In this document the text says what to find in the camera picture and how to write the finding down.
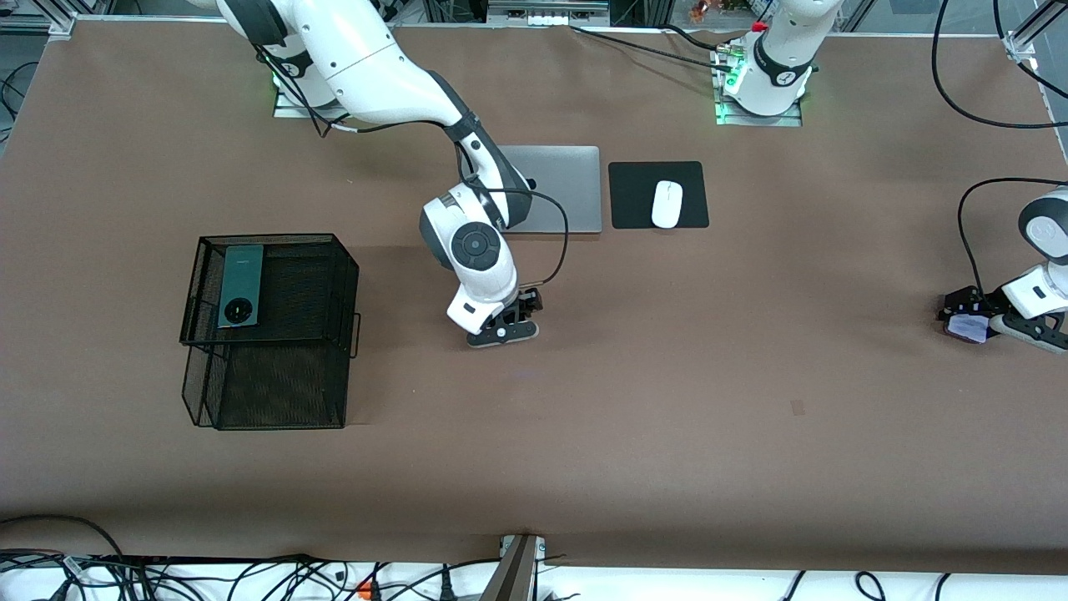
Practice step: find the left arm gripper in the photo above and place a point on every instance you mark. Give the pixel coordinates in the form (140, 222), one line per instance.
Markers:
(974, 302)

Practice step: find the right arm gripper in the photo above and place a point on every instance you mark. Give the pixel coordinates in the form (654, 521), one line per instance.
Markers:
(525, 304)

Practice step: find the lavender flip phone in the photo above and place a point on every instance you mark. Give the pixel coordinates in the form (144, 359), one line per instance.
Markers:
(969, 330)

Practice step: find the dark green smartphone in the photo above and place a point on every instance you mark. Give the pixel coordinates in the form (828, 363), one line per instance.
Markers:
(242, 284)

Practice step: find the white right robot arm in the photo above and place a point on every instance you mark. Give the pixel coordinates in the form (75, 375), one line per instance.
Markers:
(375, 67)

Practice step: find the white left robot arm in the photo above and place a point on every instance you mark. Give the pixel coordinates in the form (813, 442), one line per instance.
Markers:
(776, 75)

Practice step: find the silver laptop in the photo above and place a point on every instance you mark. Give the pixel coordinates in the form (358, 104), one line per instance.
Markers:
(576, 192)

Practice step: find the black mouse pad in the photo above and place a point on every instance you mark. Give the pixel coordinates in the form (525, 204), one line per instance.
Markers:
(630, 196)

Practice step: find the white computer mouse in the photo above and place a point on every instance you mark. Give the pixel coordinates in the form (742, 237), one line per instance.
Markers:
(667, 204)

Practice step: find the grey power strip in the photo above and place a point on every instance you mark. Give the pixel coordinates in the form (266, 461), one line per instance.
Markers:
(546, 18)

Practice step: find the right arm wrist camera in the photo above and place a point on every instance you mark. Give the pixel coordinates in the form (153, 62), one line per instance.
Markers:
(505, 332)

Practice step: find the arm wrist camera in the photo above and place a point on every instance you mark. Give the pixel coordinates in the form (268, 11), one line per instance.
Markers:
(505, 332)
(1035, 330)

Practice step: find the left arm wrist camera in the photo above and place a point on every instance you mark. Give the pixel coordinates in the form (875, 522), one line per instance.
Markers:
(1035, 330)

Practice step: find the aluminium corner bracket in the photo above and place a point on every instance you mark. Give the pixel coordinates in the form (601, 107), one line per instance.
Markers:
(1020, 46)
(63, 25)

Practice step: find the grey metal camera bracket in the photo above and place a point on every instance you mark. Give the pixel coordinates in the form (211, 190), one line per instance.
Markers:
(513, 576)

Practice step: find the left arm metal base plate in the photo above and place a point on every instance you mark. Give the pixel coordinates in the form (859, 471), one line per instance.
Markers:
(759, 121)

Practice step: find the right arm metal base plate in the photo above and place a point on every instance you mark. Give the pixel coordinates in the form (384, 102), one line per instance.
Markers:
(292, 111)

